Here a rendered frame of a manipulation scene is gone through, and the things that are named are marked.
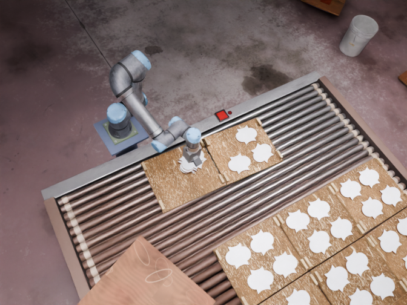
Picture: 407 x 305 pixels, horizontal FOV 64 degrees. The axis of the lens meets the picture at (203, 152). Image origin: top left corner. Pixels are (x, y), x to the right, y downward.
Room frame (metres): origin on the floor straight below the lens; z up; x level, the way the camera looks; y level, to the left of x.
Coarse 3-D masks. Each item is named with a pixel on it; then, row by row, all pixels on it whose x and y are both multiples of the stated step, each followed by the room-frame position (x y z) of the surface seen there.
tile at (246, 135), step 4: (244, 128) 1.17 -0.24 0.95; (248, 128) 1.18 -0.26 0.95; (252, 128) 1.19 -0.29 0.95; (240, 132) 1.14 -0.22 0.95; (244, 132) 1.15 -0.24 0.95; (248, 132) 1.15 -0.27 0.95; (252, 132) 1.16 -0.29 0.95; (256, 132) 1.16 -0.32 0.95; (236, 136) 1.10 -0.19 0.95; (240, 136) 1.11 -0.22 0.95; (244, 136) 1.11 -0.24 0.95; (248, 136) 1.12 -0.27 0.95; (252, 136) 1.13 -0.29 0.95; (240, 140) 1.08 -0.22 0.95; (244, 140) 1.08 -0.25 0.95; (248, 140) 1.09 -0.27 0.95; (252, 140) 1.09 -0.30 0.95
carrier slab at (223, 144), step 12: (252, 120) 1.25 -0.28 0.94; (228, 132) 1.13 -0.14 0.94; (264, 132) 1.18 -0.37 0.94; (216, 144) 1.02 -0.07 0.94; (228, 144) 1.04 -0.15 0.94; (240, 144) 1.06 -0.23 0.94; (252, 144) 1.07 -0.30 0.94; (216, 156) 0.94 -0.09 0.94; (228, 156) 0.95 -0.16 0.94; (252, 156) 0.99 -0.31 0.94; (276, 156) 1.02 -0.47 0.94; (228, 168) 0.87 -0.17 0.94; (252, 168) 0.90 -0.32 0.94; (264, 168) 0.92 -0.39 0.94
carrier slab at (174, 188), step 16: (160, 160) 0.84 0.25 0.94; (176, 160) 0.86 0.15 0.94; (208, 160) 0.90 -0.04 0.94; (160, 176) 0.74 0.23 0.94; (176, 176) 0.75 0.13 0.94; (192, 176) 0.77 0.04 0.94; (208, 176) 0.79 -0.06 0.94; (160, 192) 0.63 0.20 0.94; (176, 192) 0.65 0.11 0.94; (192, 192) 0.67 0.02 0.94; (208, 192) 0.69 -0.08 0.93
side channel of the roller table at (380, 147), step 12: (324, 84) 1.68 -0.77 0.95; (336, 96) 1.58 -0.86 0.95; (348, 108) 1.50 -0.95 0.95; (360, 120) 1.41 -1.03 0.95; (360, 132) 1.34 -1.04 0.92; (372, 132) 1.34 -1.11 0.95; (372, 144) 1.25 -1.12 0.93; (384, 144) 1.26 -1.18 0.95; (384, 156) 1.17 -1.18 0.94; (396, 168) 1.09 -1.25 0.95
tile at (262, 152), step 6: (258, 144) 1.08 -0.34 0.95; (264, 144) 1.08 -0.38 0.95; (252, 150) 1.02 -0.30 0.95; (258, 150) 1.03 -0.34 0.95; (264, 150) 1.04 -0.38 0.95; (270, 150) 1.05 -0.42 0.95; (258, 156) 0.99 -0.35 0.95; (264, 156) 1.00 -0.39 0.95; (270, 156) 1.01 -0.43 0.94; (258, 162) 0.95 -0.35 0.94
